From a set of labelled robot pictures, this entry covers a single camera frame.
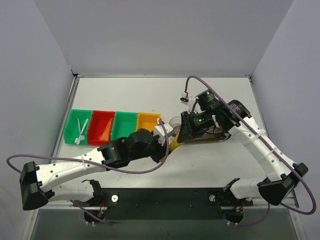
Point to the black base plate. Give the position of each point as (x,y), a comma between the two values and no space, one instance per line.
(164,203)

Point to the yellow bin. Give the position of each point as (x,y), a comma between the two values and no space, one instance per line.
(147,121)

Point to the orange toothpaste box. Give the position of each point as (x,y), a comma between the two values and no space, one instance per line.
(105,134)

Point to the red bin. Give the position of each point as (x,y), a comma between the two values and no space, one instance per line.
(97,125)

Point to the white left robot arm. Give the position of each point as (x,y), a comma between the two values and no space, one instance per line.
(40,184)

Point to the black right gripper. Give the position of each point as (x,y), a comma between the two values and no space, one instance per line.
(186,127)

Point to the clear glass cup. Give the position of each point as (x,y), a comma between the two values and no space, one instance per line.
(175,123)

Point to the green bin with toothbrushes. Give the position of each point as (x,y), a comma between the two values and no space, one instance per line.
(71,131)

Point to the yellow toothpaste tube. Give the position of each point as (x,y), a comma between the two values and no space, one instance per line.
(174,144)

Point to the aluminium frame rail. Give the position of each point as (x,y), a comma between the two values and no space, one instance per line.
(257,203)

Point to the green bin with cups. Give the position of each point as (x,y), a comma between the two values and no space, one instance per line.
(124,124)

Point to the white toothbrush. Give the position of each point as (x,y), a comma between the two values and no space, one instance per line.
(86,125)
(77,140)

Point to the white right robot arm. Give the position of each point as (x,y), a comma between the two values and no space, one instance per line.
(281,172)

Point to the dark wooden oval tray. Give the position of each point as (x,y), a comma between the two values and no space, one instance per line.
(211,136)

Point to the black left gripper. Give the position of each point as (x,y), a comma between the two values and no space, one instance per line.
(163,150)

